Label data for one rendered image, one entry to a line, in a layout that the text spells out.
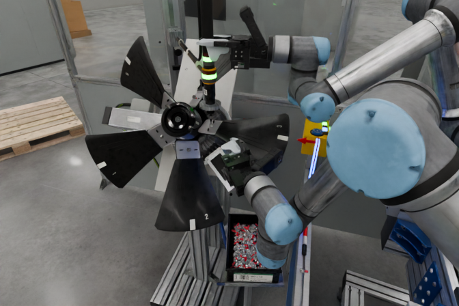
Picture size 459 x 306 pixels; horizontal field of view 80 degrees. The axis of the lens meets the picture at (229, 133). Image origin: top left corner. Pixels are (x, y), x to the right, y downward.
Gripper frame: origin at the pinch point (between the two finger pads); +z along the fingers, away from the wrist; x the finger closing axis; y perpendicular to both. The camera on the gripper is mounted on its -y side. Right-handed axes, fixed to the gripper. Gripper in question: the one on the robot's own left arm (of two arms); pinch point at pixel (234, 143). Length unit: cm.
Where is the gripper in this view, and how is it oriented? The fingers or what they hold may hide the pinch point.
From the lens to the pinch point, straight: 84.7
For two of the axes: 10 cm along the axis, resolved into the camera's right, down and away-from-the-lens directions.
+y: -9.3, 2.8, -2.5
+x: 1.0, 8.3, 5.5
